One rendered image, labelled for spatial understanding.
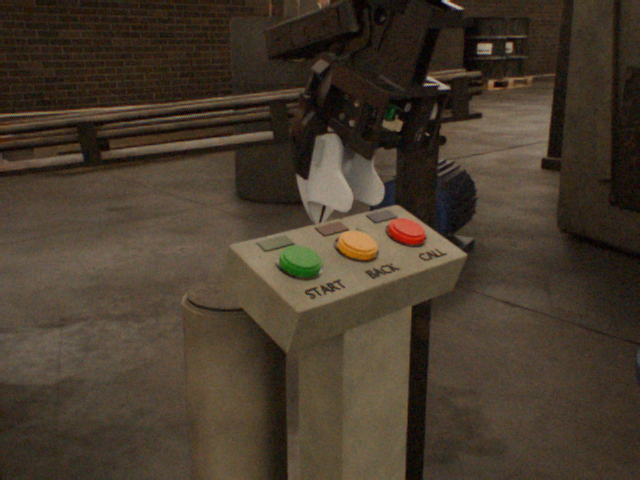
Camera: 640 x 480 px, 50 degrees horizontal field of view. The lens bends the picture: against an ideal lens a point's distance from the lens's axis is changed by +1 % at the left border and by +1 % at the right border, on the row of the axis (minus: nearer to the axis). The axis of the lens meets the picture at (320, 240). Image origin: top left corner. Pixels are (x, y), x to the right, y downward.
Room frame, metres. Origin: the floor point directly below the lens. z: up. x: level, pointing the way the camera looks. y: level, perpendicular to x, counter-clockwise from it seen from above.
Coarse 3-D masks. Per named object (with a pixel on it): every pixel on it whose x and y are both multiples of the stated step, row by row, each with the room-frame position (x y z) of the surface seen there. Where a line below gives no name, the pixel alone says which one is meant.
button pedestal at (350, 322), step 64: (256, 256) 0.60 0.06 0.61; (320, 256) 0.63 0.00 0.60; (384, 256) 0.65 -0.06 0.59; (448, 256) 0.68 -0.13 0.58; (256, 320) 0.58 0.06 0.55; (320, 320) 0.56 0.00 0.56; (384, 320) 0.63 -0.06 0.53; (320, 384) 0.62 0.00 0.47; (384, 384) 0.63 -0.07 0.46; (320, 448) 0.62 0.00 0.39; (384, 448) 0.64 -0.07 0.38
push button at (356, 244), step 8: (344, 232) 0.67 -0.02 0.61; (352, 232) 0.66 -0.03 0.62; (360, 232) 0.67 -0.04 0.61; (344, 240) 0.65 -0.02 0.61; (352, 240) 0.65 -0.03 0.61; (360, 240) 0.65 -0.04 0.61; (368, 240) 0.66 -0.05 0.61; (344, 248) 0.64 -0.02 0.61; (352, 248) 0.64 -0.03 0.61; (360, 248) 0.64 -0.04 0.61; (368, 248) 0.64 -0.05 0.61; (376, 248) 0.65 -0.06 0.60; (352, 256) 0.64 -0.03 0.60; (360, 256) 0.63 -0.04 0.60; (368, 256) 0.64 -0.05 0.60
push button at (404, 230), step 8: (392, 224) 0.70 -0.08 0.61; (400, 224) 0.70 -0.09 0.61; (408, 224) 0.71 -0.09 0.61; (416, 224) 0.71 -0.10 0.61; (392, 232) 0.69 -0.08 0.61; (400, 232) 0.69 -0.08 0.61; (408, 232) 0.69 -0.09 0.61; (416, 232) 0.69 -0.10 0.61; (424, 232) 0.70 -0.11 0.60; (400, 240) 0.69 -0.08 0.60; (408, 240) 0.68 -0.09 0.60; (416, 240) 0.69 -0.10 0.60
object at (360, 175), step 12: (348, 144) 0.57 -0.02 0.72; (348, 156) 0.58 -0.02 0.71; (360, 156) 0.57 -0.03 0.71; (348, 168) 0.58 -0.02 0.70; (360, 168) 0.57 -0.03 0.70; (372, 168) 0.56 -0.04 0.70; (348, 180) 0.58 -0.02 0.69; (360, 180) 0.57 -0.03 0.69; (372, 180) 0.56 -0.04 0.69; (360, 192) 0.57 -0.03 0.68; (372, 192) 0.56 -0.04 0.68; (372, 204) 0.56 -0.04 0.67; (324, 216) 0.58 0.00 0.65
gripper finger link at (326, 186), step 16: (320, 144) 0.55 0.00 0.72; (336, 144) 0.54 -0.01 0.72; (320, 160) 0.55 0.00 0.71; (336, 160) 0.54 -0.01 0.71; (320, 176) 0.55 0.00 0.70; (336, 176) 0.54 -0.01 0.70; (304, 192) 0.56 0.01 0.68; (320, 192) 0.55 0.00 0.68; (336, 192) 0.54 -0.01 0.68; (320, 208) 0.58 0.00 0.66; (336, 208) 0.54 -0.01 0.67
